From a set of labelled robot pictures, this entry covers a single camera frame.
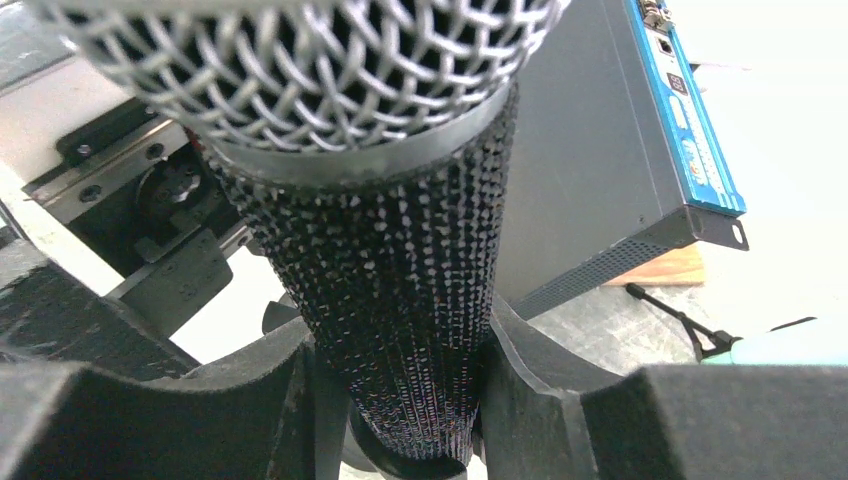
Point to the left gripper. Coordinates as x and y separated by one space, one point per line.
127 182

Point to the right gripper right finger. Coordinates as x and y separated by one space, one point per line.
550 414

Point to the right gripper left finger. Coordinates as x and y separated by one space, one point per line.
86 393

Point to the black sparkly microphone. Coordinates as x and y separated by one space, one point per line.
366 145

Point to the mint green microphone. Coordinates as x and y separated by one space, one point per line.
817 342

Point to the wooden board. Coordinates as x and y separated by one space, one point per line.
679 267

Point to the black tripod shock-mount stand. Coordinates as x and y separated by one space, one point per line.
705 342

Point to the dark rack network switch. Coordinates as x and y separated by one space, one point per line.
615 159

